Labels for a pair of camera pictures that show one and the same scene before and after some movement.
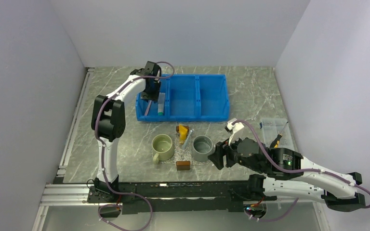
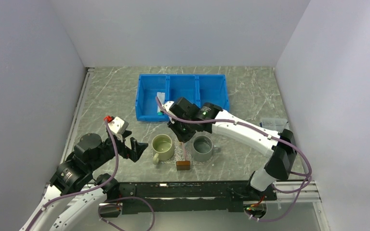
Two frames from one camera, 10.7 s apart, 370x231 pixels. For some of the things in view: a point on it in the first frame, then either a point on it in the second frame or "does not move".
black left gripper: (154, 96) -> (137, 148)
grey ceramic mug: (203, 147) does not move
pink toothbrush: (148, 108) -> (184, 151)
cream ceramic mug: (162, 147) does not move
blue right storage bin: (211, 98) does not move
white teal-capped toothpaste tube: (161, 103) does not move
